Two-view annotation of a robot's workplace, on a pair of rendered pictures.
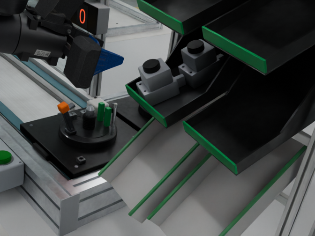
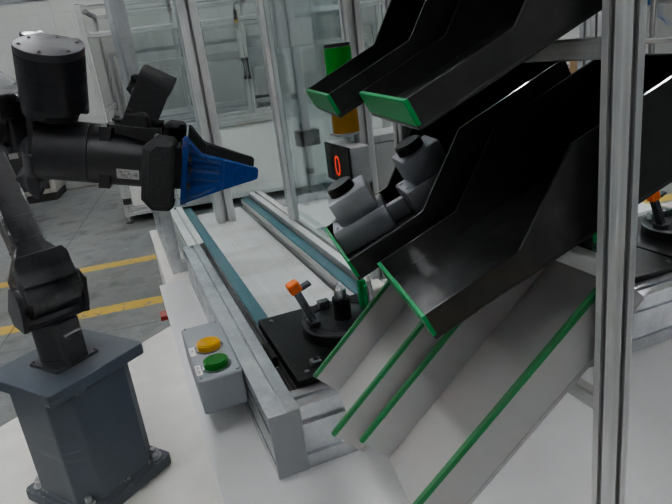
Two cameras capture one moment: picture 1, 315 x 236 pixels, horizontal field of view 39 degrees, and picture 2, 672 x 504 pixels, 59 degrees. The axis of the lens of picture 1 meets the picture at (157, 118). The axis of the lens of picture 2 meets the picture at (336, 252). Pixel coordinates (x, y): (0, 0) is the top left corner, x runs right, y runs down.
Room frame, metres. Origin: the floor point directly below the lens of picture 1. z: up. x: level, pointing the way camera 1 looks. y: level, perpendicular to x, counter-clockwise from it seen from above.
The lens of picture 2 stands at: (0.14, -0.26, 1.41)
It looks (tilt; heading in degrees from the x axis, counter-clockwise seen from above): 19 degrees down; 28
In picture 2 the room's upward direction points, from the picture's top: 7 degrees counter-clockwise
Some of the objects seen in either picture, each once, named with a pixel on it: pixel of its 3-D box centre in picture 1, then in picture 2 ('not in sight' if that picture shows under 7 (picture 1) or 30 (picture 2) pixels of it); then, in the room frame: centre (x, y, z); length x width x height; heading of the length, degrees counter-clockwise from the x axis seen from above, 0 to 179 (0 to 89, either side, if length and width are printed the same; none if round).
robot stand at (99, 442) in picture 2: not in sight; (84, 421); (0.60, 0.42, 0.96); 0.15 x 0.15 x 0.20; 85
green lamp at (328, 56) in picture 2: not in sight; (338, 61); (1.14, 0.22, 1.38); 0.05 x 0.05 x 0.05
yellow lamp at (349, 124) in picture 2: not in sight; (345, 118); (1.14, 0.22, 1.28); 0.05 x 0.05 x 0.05
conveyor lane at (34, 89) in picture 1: (35, 102); (306, 297); (1.15, 0.36, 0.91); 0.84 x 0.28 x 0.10; 47
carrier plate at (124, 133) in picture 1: (87, 137); (345, 332); (0.93, 0.16, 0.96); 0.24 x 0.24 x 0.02; 47
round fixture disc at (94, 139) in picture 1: (88, 130); (343, 322); (0.93, 0.16, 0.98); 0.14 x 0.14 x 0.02
